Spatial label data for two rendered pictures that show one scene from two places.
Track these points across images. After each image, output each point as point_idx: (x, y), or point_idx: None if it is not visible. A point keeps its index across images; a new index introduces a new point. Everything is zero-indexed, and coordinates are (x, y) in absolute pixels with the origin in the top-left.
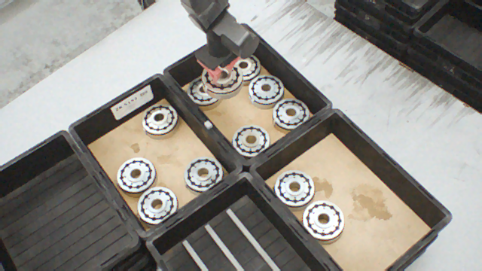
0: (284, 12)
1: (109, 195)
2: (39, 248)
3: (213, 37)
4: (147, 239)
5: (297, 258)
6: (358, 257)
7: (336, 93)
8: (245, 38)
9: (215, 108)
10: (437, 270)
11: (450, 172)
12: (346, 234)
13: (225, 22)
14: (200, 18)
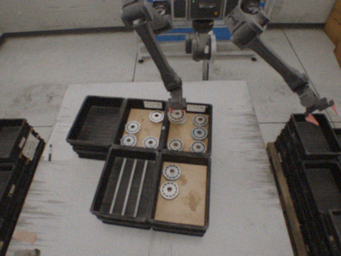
0: (244, 114)
1: (116, 125)
2: (91, 127)
3: None
4: (112, 146)
5: None
6: (168, 213)
7: (232, 157)
8: (176, 102)
9: (178, 126)
10: (199, 247)
11: (243, 221)
12: (173, 201)
13: (175, 92)
14: (163, 84)
